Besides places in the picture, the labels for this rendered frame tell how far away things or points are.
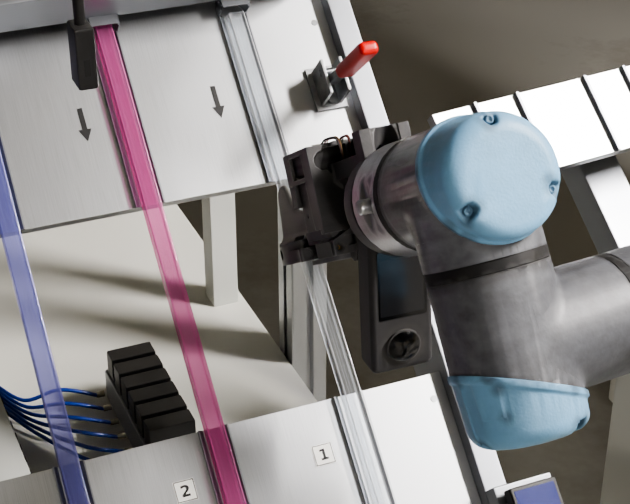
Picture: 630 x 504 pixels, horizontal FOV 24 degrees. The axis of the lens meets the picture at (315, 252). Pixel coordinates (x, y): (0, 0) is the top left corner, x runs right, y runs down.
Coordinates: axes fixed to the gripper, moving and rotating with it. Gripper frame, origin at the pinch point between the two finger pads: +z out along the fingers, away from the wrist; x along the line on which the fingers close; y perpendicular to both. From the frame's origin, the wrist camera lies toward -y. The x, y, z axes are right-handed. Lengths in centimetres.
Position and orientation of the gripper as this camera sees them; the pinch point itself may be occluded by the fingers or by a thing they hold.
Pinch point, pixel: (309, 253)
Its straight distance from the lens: 113.8
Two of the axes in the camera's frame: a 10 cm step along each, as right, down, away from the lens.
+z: -3.3, 0.7, 9.4
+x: -9.2, 2.0, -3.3
